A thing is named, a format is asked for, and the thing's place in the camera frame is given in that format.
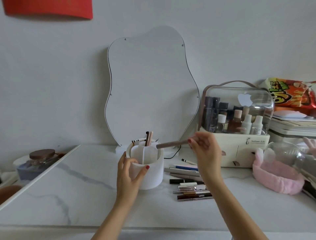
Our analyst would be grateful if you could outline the person's right hand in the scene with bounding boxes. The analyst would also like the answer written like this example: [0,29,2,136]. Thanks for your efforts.
[188,132,224,183]

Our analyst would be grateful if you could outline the person's left hand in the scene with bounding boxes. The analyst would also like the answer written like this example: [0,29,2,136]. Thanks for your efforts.
[116,151,150,199]

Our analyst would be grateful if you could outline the white round brush holder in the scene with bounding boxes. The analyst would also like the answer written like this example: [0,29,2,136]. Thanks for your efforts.
[126,141,165,190]

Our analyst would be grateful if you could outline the brown makeup pen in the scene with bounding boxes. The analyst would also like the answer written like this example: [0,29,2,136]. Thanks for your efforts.
[156,140,192,150]

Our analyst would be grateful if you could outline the person's right forearm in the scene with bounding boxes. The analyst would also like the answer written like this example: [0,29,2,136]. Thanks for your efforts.
[204,177,270,240]

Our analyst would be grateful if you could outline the person's left forearm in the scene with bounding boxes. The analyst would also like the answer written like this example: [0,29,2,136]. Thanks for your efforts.
[92,196,138,240]

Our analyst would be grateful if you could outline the bunch of makeup pencils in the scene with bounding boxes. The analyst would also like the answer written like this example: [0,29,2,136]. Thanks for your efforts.
[132,131,160,147]

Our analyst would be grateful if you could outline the row of makeup tubes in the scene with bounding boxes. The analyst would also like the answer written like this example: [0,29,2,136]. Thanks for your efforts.
[164,165,213,202]

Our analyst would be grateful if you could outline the group of cosmetic bottles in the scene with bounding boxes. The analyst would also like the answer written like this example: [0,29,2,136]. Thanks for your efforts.
[203,96,264,135]

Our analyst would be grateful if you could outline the cosmetic box with clear lid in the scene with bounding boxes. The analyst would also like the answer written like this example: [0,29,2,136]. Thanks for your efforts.
[197,80,275,169]

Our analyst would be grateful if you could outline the wavy white-framed mirror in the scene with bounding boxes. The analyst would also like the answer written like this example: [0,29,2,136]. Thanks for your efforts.
[104,25,200,147]

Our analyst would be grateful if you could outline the pink fluffy headband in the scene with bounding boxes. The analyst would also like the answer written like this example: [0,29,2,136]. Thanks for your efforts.
[252,148,305,196]

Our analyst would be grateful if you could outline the clear plastic dome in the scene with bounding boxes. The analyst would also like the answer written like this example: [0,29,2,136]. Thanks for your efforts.
[263,141,307,171]

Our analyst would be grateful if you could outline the stack of white boxes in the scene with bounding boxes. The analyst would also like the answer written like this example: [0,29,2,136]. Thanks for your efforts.
[268,114,316,149]

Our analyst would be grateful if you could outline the glass jar with brown lid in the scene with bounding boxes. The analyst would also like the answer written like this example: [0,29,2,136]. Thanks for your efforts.
[16,149,56,184]

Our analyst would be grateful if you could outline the orange snack bag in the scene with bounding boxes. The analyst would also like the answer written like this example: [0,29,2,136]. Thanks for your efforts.
[265,78,316,109]

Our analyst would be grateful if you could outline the brown round stool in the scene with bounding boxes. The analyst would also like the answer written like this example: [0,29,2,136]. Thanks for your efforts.
[0,185,23,206]

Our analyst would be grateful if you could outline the red paper sheet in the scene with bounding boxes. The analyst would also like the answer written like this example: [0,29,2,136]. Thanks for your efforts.
[3,0,93,20]

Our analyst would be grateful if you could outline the black cable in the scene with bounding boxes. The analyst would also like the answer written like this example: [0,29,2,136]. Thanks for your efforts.
[163,144,182,160]

